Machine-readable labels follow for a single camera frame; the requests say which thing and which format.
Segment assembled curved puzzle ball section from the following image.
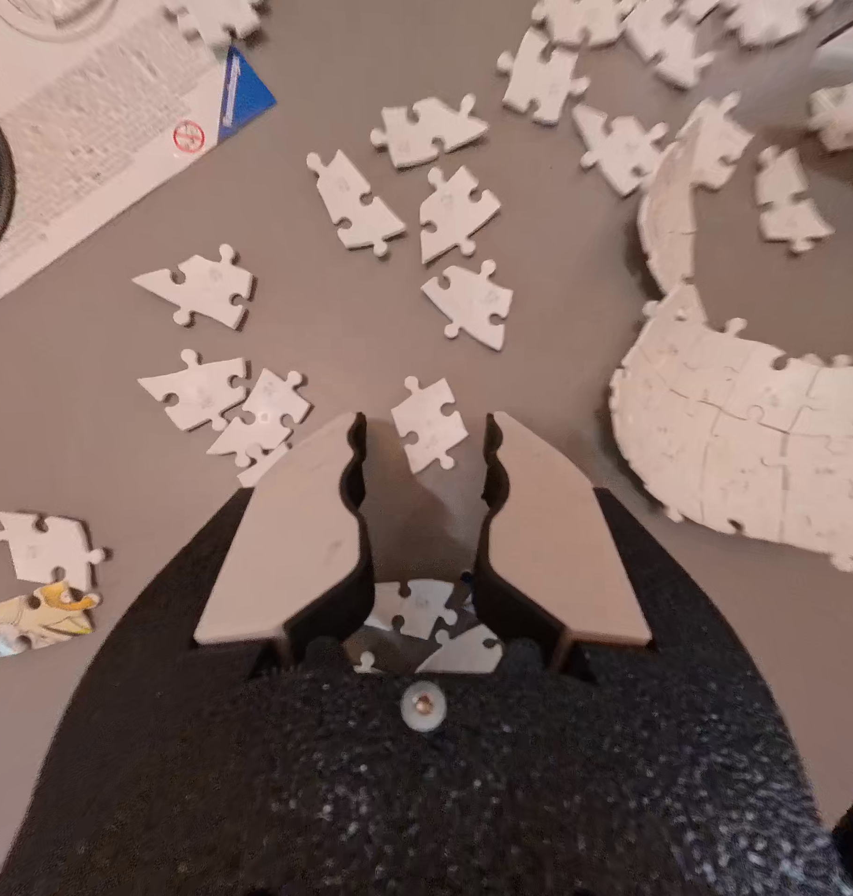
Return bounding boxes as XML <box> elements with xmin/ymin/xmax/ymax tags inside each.
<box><xmin>608</xmin><ymin>91</ymin><xmax>853</xmax><ymax>571</ymax></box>

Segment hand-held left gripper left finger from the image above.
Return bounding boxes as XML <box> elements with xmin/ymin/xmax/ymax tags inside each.
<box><xmin>192</xmin><ymin>412</ymin><xmax>377</xmax><ymax>648</ymax></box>

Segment white puzzle pieces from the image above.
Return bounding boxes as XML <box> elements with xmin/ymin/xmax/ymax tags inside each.
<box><xmin>0</xmin><ymin>0</ymin><xmax>853</xmax><ymax>674</ymax></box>

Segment single white puzzle piece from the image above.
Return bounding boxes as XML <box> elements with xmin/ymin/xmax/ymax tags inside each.
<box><xmin>390</xmin><ymin>377</ymin><xmax>469</xmax><ymax>475</ymax></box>

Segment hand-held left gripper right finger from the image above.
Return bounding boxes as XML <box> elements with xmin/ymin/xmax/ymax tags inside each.
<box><xmin>472</xmin><ymin>412</ymin><xmax>653</xmax><ymax>648</ymax></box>

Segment yellow printed puzzle piece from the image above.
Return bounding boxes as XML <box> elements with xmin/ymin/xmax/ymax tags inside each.
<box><xmin>0</xmin><ymin>581</ymin><xmax>102</xmax><ymax>660</ymax></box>

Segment white printed instruction leaflet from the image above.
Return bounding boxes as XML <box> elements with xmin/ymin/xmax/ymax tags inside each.
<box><xmin>0</xmin><ymin>0</ymin><xmax>278</xmax><ymax>316</ymax></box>

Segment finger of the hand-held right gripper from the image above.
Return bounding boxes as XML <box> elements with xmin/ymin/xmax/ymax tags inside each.
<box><xmin>734</xmin><ymin>14</ymin><xmax>853</xmax><ymax>134</ymax></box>

